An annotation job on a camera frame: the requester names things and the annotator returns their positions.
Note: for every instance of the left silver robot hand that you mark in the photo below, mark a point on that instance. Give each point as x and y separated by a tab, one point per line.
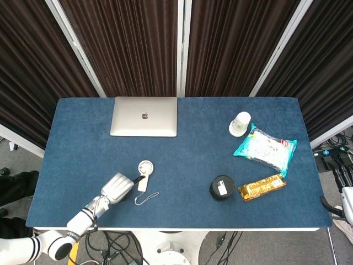
117	187

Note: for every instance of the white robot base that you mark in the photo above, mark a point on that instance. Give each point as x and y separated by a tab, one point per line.
171	248

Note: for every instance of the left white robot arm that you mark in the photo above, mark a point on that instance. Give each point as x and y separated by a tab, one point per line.
55	240

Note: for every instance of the blue desk mat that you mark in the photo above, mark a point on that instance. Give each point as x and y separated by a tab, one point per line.
176	163

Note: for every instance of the silver closed laptop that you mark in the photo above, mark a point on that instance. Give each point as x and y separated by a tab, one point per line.
144	116

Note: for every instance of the black round can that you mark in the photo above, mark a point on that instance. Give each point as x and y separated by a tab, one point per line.
222	187

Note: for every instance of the white paper cup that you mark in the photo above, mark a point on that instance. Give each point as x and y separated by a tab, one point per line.
239	124

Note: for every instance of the gold wrapped snack bar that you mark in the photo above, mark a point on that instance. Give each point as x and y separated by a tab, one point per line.
262	187

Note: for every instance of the dark brown curtain partition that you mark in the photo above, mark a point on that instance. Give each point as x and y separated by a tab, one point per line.
176	47

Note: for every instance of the teal snack bag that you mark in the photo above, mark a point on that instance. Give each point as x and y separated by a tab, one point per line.
266	149

